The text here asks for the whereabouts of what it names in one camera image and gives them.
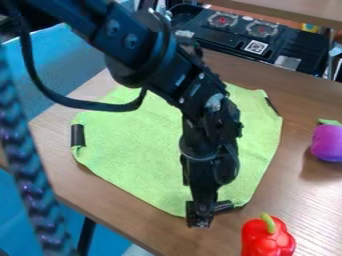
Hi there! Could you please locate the black cable chain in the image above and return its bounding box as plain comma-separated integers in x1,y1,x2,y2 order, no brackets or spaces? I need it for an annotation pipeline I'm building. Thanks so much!
0,46,79,256

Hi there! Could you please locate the red toy pepper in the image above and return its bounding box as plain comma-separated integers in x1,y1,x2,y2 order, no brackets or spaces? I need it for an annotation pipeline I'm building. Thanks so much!
240,212,298,256

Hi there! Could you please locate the green cloth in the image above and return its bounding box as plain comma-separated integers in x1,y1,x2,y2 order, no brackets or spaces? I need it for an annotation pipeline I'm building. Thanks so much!
68,81,285,219

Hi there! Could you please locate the black lab device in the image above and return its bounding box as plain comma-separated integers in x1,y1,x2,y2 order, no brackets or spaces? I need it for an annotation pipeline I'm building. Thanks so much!
169,3,332,78

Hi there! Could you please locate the black cable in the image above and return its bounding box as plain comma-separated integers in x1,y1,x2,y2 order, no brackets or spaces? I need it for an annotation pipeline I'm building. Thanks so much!
17,18,150,113

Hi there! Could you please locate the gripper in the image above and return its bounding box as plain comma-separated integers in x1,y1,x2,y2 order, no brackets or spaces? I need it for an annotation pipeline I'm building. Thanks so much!
177,134,244,230

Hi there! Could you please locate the purple toy eggplant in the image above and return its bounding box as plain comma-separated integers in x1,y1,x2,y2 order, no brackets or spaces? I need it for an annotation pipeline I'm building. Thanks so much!
309,118,342,164

